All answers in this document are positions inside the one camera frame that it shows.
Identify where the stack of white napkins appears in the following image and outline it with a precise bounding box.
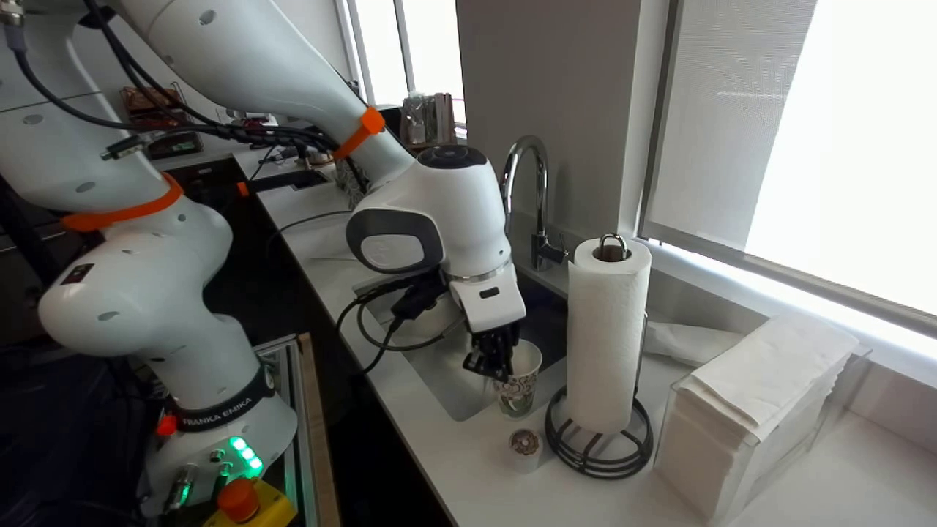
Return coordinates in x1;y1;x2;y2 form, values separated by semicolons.
655;315;867;524

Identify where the window with white blind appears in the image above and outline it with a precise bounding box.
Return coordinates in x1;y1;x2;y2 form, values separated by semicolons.
639;0;937;340

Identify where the white paper towel roll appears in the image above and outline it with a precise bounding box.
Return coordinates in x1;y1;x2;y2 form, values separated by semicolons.
566;234;655;436

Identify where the small coffee pod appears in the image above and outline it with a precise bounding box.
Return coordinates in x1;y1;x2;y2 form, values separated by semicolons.
507;427;545;477

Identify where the chrome gooseneck faucet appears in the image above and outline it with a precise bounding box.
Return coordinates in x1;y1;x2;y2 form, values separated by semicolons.
498;132;567;271

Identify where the black wire towel holder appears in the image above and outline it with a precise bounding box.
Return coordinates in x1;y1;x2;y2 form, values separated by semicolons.
541;230;655;482

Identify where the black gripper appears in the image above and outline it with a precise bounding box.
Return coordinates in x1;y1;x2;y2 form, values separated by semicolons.
463;324;522;384

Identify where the patterned paper cup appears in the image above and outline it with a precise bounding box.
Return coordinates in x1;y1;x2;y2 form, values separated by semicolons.
490;335;545;417

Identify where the red yellow emergency stop button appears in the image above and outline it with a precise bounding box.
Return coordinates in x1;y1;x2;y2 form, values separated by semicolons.
213;477;299;527

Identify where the wooden frame panel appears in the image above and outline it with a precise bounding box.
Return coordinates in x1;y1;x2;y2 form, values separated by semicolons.
251;329;346;527

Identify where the black cable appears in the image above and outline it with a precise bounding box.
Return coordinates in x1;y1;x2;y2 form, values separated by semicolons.
334;281;443;376

